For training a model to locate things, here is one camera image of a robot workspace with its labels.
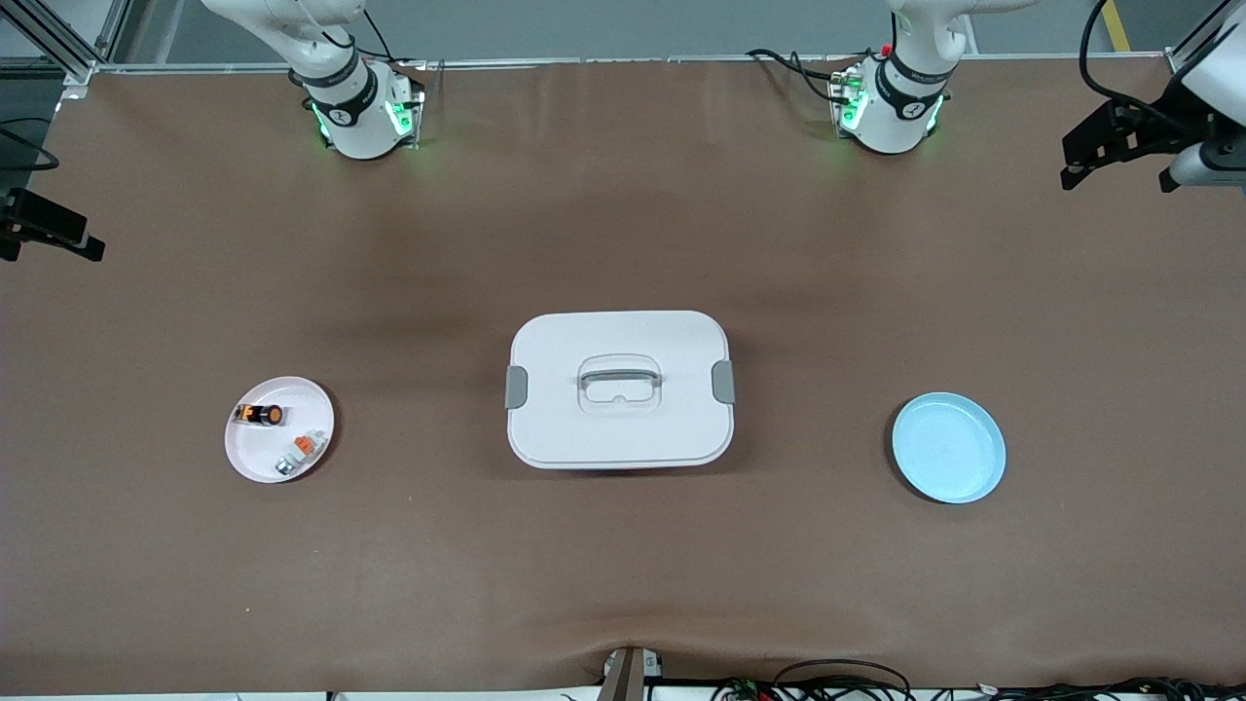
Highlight orange lever wire connector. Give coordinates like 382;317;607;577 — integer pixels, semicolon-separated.
275;428;327;478

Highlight aluminium frame corner post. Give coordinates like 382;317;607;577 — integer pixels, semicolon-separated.
0;0;132;85
1163;0;1246;79

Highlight light blue round plate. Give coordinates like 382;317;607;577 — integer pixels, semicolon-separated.
892;391;1008;505

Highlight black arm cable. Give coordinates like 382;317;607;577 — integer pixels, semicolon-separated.
1079;0;1208;133
0;121;60;175

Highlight aluminium table edge rail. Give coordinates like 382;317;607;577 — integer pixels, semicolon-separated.
92;53;1174;75

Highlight pink round plate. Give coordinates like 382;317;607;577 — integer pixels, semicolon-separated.
224;376;336;485

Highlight black base power cable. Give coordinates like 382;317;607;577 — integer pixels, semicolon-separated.
747;47;860;104
360;10;429;71

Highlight black tangled cable bundle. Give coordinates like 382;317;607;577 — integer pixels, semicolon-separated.
973;676;1246;701

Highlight black looped cable bundle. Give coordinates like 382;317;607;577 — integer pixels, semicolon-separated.
711;659;916;701

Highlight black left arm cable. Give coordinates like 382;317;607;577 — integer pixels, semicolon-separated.
1079;0;1208;133

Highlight white lidded storage box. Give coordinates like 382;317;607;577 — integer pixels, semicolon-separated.
504;310;737;471

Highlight metal table edge bracket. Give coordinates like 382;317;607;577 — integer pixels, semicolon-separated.
599;646;665;701

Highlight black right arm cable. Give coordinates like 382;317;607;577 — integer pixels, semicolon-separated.
0;121;60;175

